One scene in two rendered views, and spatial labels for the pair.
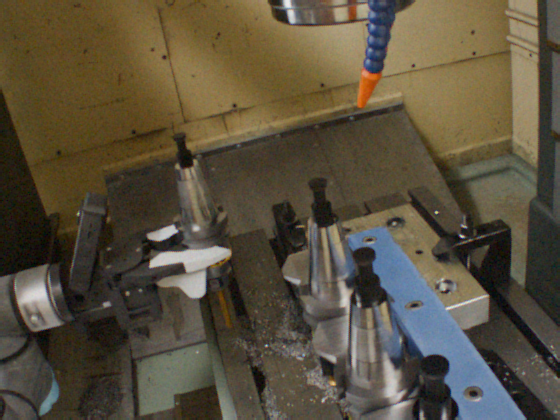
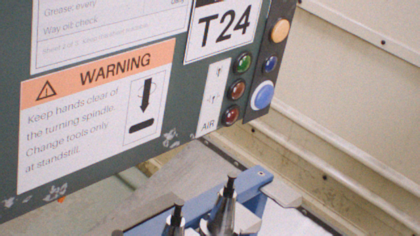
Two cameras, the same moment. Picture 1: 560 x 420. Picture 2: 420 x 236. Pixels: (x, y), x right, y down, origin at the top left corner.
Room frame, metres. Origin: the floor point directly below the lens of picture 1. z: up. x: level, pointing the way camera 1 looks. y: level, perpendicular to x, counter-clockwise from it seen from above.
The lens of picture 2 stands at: (0.85, 0.50, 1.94)
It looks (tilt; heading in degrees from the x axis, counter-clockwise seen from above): 32 degrees down; 226
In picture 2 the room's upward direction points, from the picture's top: 12 degrees clockwise
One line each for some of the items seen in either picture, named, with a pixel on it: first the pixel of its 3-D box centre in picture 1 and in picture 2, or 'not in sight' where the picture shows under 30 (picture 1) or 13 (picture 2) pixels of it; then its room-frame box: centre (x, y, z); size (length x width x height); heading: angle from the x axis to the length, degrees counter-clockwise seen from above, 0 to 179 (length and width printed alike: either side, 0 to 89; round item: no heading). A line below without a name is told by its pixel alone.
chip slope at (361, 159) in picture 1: (291, 231); not in sight; (1.32, -0.02, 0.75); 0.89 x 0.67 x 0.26; 97
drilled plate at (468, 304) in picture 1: (379, 276); not in sight; (0.78, -0.13, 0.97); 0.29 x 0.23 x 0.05; 7
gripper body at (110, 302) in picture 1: (108, 285); not in sight; (0.61, 0.22, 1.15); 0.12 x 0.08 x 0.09; 97
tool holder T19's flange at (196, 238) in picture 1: (202, 225); not in sight; (0.63, 0.09, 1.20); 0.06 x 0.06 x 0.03
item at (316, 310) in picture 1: (335, 296); not in sight; (0.44, -0.03, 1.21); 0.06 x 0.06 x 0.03
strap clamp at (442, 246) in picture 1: (471, 251); not in sight; (0.78, -0.28, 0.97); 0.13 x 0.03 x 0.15; 97
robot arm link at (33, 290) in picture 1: (44, 298); not in sight; (0.60, 0.30, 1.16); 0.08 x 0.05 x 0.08; 7
